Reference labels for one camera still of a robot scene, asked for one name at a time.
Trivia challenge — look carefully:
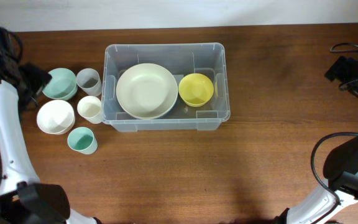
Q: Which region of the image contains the clear plastic storage container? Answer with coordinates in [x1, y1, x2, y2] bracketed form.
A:
[101, 42, 231, 132]

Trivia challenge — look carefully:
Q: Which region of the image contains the green bowl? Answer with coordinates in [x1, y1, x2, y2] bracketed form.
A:
[42, 68, 78, 101]

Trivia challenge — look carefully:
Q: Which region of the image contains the green cup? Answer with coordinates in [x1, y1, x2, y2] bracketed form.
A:
[67, 127, 98, 155]

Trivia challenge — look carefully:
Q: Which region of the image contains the yellow bowl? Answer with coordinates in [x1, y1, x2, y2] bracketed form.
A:
[178, 73, 214, 107]

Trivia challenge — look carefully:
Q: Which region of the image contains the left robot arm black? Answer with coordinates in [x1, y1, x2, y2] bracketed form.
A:
[0, 27, 100, 223]

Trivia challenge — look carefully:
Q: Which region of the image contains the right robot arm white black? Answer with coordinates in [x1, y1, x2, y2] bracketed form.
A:
[273, 44, 358, 224]

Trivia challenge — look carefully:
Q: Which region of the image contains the grey cup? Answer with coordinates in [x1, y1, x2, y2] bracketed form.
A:
[76, 68, 102, 96]

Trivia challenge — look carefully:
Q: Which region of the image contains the cream cup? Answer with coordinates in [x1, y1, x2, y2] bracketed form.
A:
[77, 96, 103, 124]

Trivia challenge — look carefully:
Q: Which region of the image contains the white bowl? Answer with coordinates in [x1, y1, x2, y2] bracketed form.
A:
[37, 100, 75, 135]

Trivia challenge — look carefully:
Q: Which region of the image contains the cream plate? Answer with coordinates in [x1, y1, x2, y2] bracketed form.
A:
[116, 63, 178, 119]

